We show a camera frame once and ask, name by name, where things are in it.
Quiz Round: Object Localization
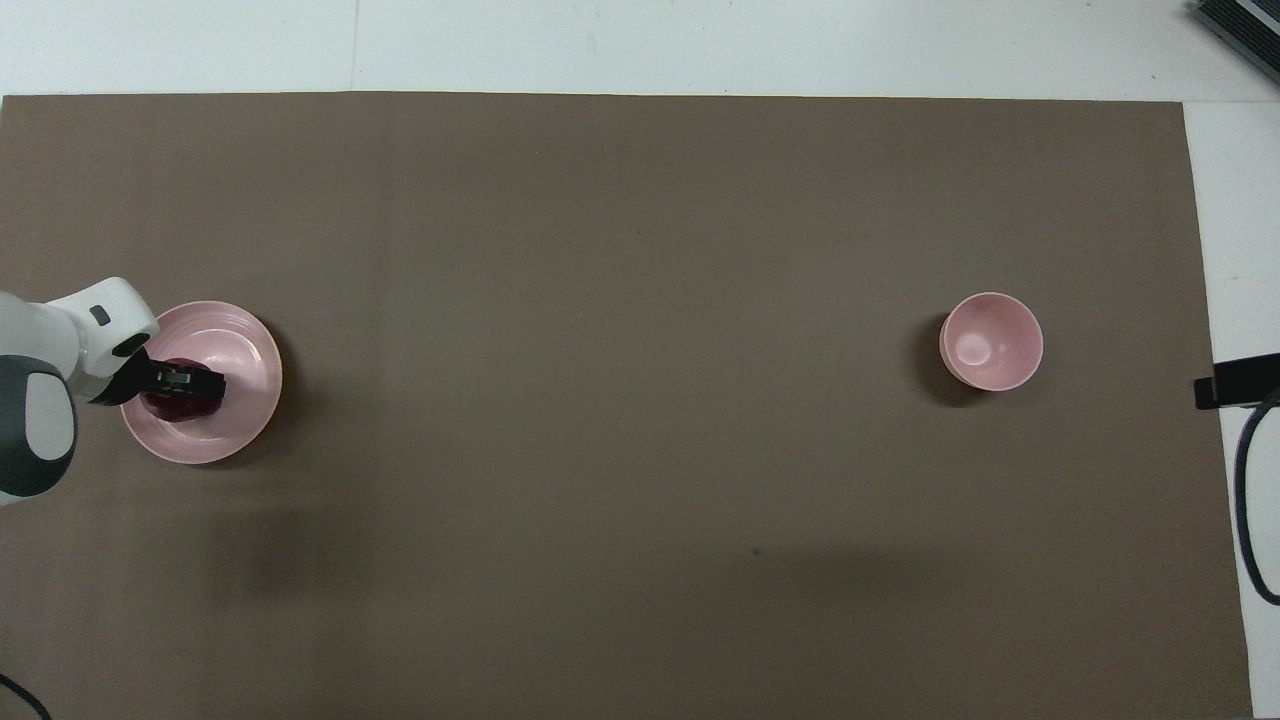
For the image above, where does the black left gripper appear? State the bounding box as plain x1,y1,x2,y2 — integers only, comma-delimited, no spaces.
88,349,227,407

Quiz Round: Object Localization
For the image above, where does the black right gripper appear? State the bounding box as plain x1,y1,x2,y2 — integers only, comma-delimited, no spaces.
1194,352,1280,412

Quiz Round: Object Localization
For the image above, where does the red apple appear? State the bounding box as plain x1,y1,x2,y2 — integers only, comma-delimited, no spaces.
140,357,223,424

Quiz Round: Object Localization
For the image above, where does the pink plate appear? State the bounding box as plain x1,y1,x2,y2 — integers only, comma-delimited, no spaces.
119,300,284,466

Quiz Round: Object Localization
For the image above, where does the pink bowl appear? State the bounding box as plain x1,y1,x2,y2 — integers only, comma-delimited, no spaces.
939,291,1045,392

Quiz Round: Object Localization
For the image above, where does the grey ribbed metal box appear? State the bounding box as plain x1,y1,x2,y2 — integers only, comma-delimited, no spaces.
1190,0,1280,85

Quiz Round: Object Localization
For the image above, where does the brown paper table mat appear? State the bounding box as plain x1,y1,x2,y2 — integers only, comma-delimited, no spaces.
0,92,1255,720

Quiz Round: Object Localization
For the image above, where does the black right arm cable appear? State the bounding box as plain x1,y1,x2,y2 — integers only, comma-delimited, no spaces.
1233,390,1280,607

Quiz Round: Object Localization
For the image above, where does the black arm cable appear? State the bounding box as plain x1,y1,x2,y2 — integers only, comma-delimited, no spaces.
1233,390,1280,607
0,673,53,720

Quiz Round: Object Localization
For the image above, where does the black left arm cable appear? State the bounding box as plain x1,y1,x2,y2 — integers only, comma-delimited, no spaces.
0,673,53,720

